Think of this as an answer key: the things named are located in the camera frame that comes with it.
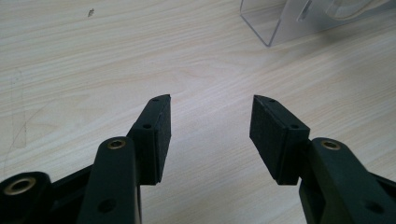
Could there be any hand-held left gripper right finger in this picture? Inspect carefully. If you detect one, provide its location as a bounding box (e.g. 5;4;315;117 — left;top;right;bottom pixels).
248;94;312;187

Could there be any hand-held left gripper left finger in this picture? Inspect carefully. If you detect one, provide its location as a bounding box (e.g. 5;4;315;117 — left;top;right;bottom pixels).
126;93;173;187

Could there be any clear acrylic rack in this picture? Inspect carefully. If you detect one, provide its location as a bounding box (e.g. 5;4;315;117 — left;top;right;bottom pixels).
239;0;396;48

